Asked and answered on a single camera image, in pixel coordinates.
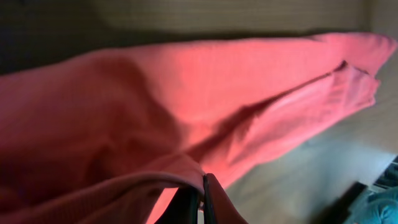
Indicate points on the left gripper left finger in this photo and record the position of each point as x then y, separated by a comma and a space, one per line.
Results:
183, 208

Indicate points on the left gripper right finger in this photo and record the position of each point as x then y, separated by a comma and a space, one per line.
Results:
218, 208

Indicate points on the red printed t-shirt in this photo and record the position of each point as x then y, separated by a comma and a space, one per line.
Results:
106, 137

